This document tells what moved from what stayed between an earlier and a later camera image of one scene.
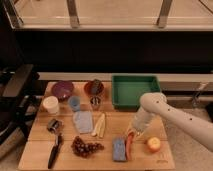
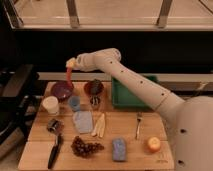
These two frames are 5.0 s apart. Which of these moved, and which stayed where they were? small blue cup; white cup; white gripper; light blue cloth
Moved: white gripper
Stayed: small blue cup; light blue cloth; white cup
